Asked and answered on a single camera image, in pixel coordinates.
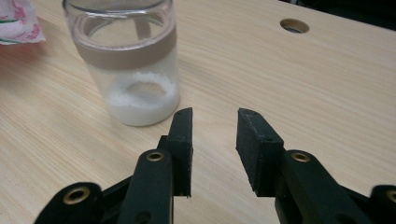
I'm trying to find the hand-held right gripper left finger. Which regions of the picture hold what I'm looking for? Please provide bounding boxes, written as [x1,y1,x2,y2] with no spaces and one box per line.
[117,106,194,224]

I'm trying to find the white plastic bag red print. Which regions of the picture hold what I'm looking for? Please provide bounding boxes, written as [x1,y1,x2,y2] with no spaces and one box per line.
[0,0,47,46]

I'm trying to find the clear jar with tan band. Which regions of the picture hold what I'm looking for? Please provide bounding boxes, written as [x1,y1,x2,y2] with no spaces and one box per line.
[73,24,181,127]

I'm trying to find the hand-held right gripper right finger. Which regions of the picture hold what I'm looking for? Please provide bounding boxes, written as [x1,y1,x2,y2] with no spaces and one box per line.
[235,107,373,224]

